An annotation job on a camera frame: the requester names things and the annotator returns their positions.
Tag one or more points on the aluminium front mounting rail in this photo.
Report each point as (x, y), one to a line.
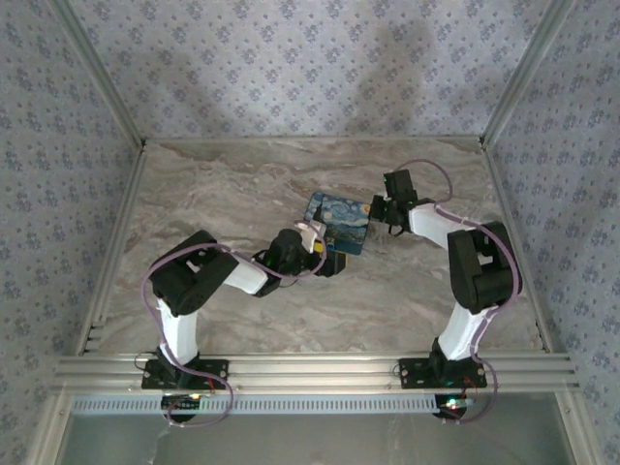
(315, 370)

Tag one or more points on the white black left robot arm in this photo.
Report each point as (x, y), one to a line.
(180, 329)

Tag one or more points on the starry night print box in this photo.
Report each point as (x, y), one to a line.
(339, 218)

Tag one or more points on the black circuit board with LEDs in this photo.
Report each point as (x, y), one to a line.
(453, 406)
(181, 404)

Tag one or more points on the aluminium side frame rail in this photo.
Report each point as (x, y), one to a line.
(114, 247)
(520, 252)

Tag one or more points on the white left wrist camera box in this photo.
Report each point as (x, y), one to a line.
(308, 234)

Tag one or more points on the aluminium corner frame post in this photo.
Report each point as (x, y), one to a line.
(99, 72)
(528, 72)

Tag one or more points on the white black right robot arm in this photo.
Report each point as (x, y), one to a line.
(462, 329)

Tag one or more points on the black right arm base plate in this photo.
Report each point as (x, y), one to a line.
(412, 373)

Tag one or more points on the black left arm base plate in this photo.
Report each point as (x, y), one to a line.
(213, 373)

